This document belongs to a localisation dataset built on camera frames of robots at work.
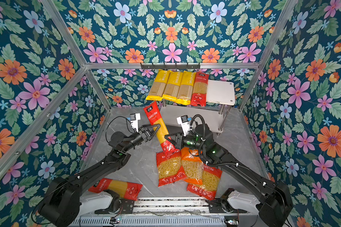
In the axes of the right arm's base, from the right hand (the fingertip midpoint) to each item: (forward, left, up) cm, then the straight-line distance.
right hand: (168, 133), depth 65 cm
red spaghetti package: (-5, 0, -3) cm, 6 cm away
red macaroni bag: (-7, +1, -28) cm, 29 cm away
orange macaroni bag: (-5, -12, -28) cm, 31 cm away
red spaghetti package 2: (-18, +24, -30) cm, 42 cm away
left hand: (+4, +5, 0) cm, 6 cm away
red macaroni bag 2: (-10, -23, -30) cm, 39 cm away
